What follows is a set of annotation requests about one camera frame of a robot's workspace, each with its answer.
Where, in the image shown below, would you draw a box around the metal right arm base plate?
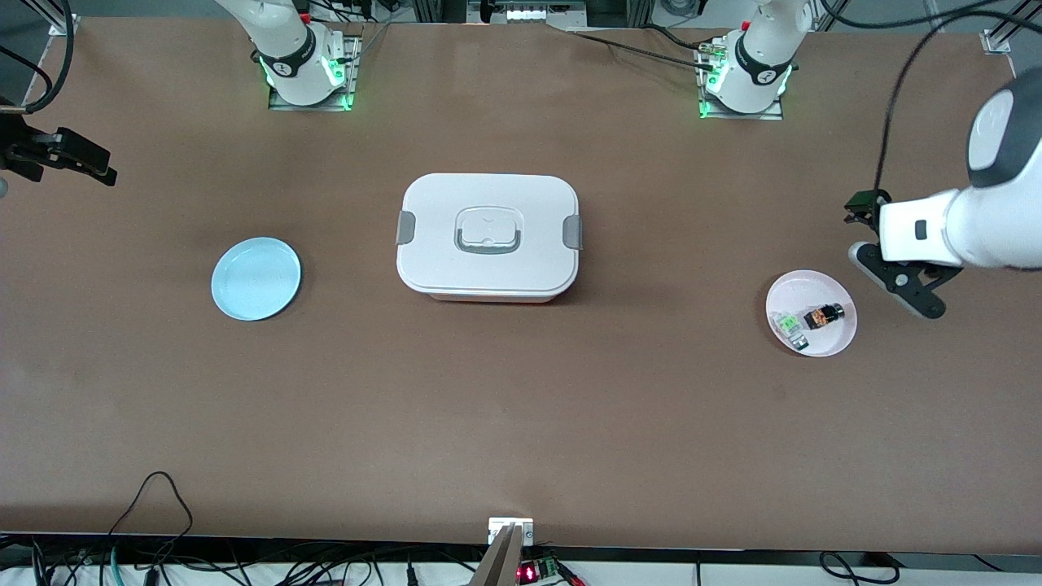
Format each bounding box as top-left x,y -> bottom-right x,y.
269,33 -> 364,112

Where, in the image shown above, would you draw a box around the circuit board with red light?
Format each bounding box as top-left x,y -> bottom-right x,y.
517,557 -> 564,584

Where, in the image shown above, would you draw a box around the orange and black switch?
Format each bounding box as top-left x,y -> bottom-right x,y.
802,302 -> 847,332

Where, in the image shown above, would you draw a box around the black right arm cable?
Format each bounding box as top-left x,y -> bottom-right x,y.
0,0 -> 76,116

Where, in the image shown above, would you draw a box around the white lunch box grey clips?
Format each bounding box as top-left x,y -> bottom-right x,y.
396,173 -> 584,304

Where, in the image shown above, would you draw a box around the black cable tangle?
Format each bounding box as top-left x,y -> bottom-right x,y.
0,537 -> 489,586

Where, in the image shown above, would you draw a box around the green and clear switch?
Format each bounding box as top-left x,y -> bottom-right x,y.
773,312 -> 811,352

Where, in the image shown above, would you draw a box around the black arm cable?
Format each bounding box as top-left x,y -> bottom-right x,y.
822,0 -> 1042,193
0,0 -> 76,116

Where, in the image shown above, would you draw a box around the black braided base cable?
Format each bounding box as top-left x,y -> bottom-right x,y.
570,28 -> 719,71

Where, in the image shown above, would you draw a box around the light blue plate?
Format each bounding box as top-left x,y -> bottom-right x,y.
212,237 -> 303,321

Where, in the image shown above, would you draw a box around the grey camera support bar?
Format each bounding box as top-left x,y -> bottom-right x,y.
470,525 -> 527,586

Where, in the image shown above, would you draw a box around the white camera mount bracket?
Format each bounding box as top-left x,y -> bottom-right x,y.
488,518 -> 535,545

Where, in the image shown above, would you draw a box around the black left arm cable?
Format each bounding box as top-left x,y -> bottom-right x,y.
822,0 -> 1042,193

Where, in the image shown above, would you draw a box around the thin looped black cable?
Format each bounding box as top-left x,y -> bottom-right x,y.
106,470 -> 195,562

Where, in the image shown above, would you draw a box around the pink plate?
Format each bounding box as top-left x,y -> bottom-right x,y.
765,269 -> 858,358

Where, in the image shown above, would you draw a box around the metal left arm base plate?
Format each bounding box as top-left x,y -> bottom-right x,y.
696,45 -> 785,121

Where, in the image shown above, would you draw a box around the black coiled cable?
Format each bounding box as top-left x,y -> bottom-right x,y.
817,551 -> 898,586

